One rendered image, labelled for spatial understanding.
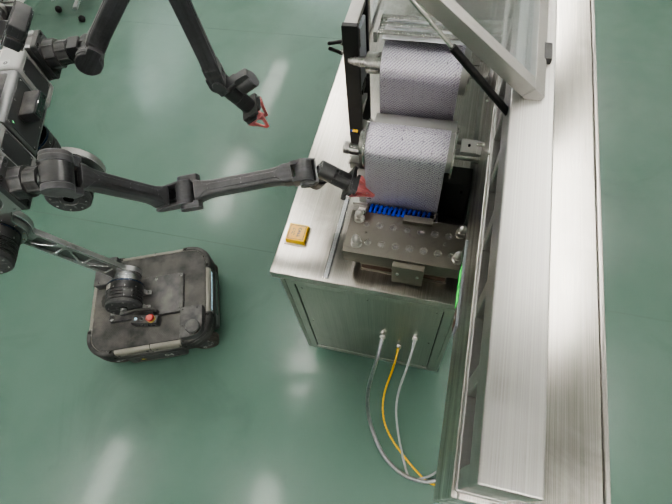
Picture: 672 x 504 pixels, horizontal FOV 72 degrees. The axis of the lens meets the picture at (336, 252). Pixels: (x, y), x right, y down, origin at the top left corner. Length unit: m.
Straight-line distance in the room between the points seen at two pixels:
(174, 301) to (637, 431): 2.23
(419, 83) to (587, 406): 0.98
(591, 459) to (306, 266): 1.03
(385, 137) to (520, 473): 0.97
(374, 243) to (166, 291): 1.31
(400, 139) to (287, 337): 1.42
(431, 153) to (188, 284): 1.54
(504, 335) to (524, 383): 0.07
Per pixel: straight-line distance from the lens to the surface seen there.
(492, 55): 0.95
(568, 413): 0.96
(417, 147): 1.37
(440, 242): 1.51
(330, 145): 1.93
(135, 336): 2.49
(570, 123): 1.31
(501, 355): 0.72
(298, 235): 1.66
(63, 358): 2.94
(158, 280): 2.55
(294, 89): 3.56
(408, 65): 1.48
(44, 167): 1.34
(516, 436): 0.70
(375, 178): 1.47
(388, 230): 1.52
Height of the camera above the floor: 2.32
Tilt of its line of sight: 60 degrees down
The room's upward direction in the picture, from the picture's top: 10 degrees counter-clockwise
